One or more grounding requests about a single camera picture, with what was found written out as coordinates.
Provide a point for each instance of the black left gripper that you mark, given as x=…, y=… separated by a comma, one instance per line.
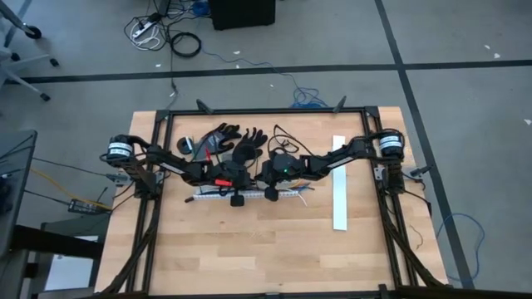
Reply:
x=228, y=174

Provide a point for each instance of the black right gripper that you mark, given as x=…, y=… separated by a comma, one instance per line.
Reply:
x=287, y=168

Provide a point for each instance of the white duct cover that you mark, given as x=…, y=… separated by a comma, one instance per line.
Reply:
x=340, y=207

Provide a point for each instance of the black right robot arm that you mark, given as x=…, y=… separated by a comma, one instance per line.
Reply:
x=353, y=155

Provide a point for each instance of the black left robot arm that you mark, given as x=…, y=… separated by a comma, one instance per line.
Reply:
x=166, y=164

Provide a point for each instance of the black clear safety glasses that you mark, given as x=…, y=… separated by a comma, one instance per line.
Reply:
x=287, y=145

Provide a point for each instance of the black grey work glove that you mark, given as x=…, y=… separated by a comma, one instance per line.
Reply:
x=249, y=143

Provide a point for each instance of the black tape roll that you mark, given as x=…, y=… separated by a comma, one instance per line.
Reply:
x=181, y=150

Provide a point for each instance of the small black electronics box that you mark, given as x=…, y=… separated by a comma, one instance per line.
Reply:
x=85, y=206

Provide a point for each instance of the large black box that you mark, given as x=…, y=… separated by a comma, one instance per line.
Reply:
x=241, y=14

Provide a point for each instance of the white power strip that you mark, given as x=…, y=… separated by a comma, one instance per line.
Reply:
x=143, y=30

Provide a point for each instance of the black support beam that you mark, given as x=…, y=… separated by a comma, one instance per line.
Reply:
x=58, y=243

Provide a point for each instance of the white flat panel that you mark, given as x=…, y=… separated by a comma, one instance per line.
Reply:
x=70, y=270

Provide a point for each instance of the grey office chair base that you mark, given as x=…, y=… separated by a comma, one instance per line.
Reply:
x=45, y=97

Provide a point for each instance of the dark grey side table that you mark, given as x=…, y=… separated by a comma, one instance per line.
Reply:
x=16, y=187

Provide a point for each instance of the dark office chair base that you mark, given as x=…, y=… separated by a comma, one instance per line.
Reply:
x=34, y=32

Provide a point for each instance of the black aluminium table frame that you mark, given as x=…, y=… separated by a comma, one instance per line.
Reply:
x=266, y=111

